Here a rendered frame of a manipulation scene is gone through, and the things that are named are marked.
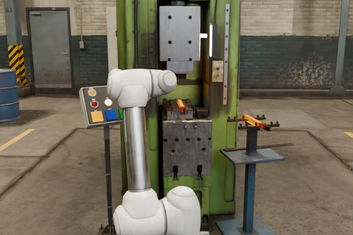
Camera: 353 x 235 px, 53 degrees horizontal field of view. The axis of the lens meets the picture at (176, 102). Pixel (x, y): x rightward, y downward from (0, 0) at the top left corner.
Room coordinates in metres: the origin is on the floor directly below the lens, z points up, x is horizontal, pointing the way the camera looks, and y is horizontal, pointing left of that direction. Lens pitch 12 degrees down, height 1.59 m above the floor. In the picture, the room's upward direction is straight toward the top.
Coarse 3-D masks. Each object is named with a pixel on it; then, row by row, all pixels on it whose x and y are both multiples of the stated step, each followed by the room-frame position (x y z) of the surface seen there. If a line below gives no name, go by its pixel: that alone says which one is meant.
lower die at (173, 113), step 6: (168, 102) 2.97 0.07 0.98; (174, 102) 2.92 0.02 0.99; (168, 108) 2.74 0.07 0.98; (174, 108) 2.70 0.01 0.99; (186, 108) 2.69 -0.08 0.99; (168, 114) 2.64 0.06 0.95; (174, 114) 2.64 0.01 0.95; (180, 114) 2.65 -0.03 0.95; (186, 114) 2.65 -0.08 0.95; (192, 114) 2.65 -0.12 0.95
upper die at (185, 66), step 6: (168, 60) 2.70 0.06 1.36; (168, 66) 2.64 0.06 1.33; (174, 66) 2.64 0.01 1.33; (180, 66) 2.65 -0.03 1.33; (186, 66) 2.65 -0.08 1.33; (192, 66) 2.65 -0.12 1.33; (174, 72) 2.64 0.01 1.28; (180, 72) 2.65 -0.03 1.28; (186, 72) 2.65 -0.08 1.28; (192, 72) 2.65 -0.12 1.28
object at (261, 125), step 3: (243, 114) 2.66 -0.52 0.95; (246, 114) 2.66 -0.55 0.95; (246, 117) 2.60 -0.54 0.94; (249, 117) 2.56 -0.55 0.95; (252, 117) 2.56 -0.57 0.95; (249, 120) 2.56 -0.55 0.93; (252, 120) 2.51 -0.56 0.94; (255, 120) 2.48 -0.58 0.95; (258, 123) 2.41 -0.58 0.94; (261, 123) 2.37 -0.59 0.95; (264, 123) 2.38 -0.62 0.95; (261, 126) 2.37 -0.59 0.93; (264, 126) 2.34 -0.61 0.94; (267, 126) 2.30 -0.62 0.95; (270, 126) 2.30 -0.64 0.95; (264, 129) 2.33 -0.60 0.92; (267, 129) 2.30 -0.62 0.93
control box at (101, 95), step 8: (88, 88) 2.43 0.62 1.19; (96, 88) 2.46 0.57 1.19; (104, 88) 2.49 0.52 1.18; (80, 96) 2.43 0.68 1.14; (88, 96) 2.40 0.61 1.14; (96, 96) 2.43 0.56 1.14; (104, 96) 2.45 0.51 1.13; (88, 104) 2.37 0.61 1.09; (104, 104) 2.42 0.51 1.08; (112, 104) 2.45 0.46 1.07; (88, 112) 2.34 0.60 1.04; (104, 112) 2.39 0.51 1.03; (88, 120) 2.31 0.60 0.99; (104, 120) 2.36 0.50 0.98; (112, 120) 2.39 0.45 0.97; (120, 120) 2.41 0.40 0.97; (88, 128) 2.35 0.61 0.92
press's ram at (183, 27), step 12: (168, 12) 2.64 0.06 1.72; (180, 12) 2.65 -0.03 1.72; (192, 12) 2.65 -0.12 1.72; (168, 24) 2.64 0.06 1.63; (180, 24) 2.64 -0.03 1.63; (192, 24) 2.65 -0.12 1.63; (168, 36) 2.64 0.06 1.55; (180, 36) 2.65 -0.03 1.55; (192, 36) 2.65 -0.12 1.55; (204, 36) 2.85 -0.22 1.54; (168, 48) 2.64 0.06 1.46; (180, 48) 2.64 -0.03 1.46; (192, 48) 2.65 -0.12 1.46; (180, 60) 2.65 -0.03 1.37; (192, 60) 2.65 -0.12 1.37
